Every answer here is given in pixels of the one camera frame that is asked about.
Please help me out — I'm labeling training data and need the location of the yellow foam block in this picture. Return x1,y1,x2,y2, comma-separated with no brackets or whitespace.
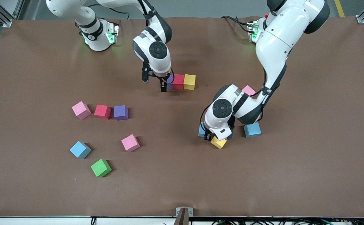
210,136,227,150
184,74,196,91

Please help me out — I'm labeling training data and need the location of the green foam block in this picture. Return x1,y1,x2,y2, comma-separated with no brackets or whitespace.
91,158,112,178

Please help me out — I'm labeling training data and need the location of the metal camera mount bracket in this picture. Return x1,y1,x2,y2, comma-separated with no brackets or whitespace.
175,207,194,225

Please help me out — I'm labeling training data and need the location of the brown table mat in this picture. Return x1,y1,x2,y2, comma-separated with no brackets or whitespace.
0,16,364,218

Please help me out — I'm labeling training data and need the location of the red foam block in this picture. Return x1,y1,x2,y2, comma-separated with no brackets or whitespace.
94,104,112,120
173,74,185,90

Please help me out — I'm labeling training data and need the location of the pink foam block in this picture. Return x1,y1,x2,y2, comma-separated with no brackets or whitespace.
121,134,140,153
242,85,257,97
71,101,92,120

